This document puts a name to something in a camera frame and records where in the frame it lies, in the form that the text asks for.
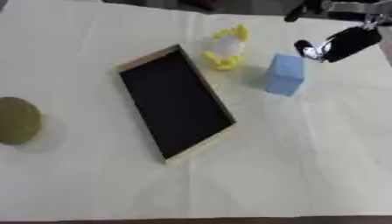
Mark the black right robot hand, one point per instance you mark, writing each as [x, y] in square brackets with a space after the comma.
[352, 42]

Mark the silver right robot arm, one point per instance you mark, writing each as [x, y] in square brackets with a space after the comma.
[357, 6]

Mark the tan box with black inside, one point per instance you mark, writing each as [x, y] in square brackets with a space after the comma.
[176, 102]

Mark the light blue block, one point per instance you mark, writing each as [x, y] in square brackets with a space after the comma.
[285, 74]

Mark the yellow and white soft toy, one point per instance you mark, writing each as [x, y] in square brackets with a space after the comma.
[227, 48]

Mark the olive green round toy fruit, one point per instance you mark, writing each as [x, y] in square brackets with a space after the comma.
[18, 120]

